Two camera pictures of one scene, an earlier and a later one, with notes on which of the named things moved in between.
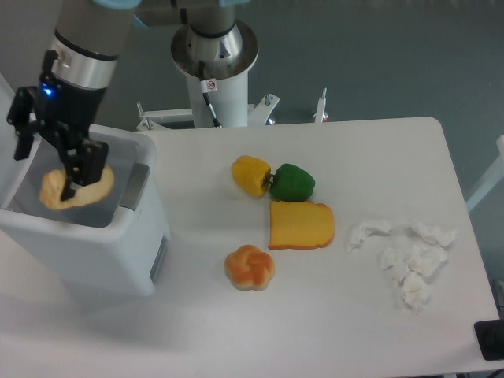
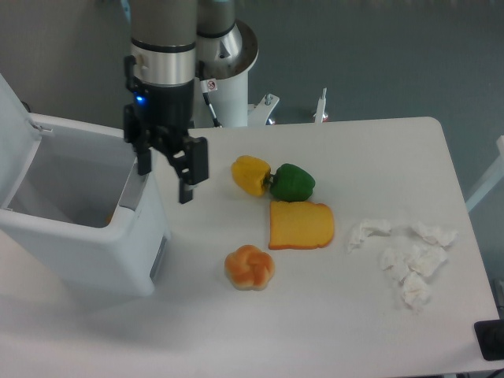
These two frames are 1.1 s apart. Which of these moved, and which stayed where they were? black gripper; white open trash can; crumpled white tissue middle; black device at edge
Moved: black gripper
Stayed: crumpled white tissue middle; white open trash can; black device at edge
